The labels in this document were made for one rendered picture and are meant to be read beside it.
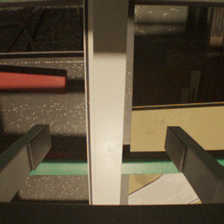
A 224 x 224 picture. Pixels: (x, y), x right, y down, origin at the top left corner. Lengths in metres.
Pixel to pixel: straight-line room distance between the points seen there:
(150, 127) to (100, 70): 0.39
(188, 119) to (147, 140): 0.16
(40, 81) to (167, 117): 0.45
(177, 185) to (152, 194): 0.11
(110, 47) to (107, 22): 0.03
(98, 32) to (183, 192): 0.70
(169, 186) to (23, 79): 0.68
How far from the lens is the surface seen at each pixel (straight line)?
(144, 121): 0.56
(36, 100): 0.63
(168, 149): 0.17
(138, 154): 0.37
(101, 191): 0.30
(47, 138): 0.17
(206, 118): 0.64
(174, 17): 1.26
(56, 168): 0.37
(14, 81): 0.61
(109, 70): 0.21
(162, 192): 0.75
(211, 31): 0.97
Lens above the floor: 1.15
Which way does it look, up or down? 73 degrees down
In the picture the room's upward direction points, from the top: 178 degrees clockwise
